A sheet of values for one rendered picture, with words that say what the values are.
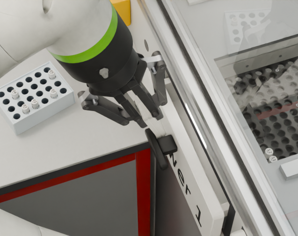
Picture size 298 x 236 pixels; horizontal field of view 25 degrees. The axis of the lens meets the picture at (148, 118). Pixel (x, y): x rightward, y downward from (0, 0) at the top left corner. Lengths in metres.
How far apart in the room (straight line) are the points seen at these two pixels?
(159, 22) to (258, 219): 0.35
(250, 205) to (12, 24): 0.40
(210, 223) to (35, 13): 0.43
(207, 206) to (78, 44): 0.34
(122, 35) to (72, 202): 0.60
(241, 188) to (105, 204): 0.53
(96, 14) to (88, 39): 0.03
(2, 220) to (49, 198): 0.95
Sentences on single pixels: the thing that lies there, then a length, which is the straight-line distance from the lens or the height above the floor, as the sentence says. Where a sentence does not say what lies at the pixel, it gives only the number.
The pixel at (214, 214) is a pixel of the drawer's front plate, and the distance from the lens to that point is 0.96.
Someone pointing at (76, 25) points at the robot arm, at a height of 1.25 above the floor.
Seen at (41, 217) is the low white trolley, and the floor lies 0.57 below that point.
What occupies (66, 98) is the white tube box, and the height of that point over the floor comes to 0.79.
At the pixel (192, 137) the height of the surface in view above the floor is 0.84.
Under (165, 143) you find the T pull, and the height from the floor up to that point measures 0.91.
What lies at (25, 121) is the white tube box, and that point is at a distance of 1.22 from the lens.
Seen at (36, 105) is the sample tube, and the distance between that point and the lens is 1.21.
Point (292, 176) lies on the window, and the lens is 0.77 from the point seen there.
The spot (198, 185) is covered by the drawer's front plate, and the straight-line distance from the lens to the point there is 0.98.
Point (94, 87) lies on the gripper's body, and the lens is 0.86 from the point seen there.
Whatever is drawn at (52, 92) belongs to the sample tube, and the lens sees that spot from 1.22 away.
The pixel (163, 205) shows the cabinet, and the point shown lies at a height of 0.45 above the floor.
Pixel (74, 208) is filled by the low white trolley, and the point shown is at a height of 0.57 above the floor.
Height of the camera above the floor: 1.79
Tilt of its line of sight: 57 degrees down
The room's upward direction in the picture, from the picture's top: straight up
